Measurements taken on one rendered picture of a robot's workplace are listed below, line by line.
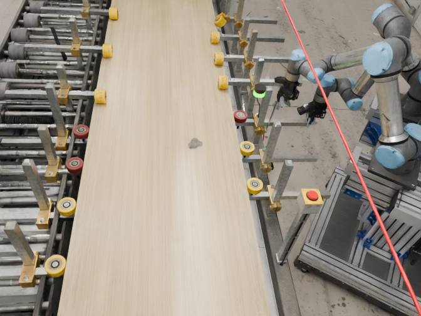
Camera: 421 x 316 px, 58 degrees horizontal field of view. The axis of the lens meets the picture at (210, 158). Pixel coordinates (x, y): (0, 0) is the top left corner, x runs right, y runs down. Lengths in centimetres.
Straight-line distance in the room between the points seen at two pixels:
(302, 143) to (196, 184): 179
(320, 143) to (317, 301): 145
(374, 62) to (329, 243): 136
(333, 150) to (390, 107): 184
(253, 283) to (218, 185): 50
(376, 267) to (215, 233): 131
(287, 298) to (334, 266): 77
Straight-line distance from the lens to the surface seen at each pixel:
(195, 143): 198
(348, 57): 192
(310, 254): 255
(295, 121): 231
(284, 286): 185
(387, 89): 170
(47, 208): 188
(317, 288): 271
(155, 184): 182
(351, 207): 288
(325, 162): 338
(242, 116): 218
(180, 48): 268
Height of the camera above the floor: 234
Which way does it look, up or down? 48 degrees down
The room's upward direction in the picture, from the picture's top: 8 degrees clockwise
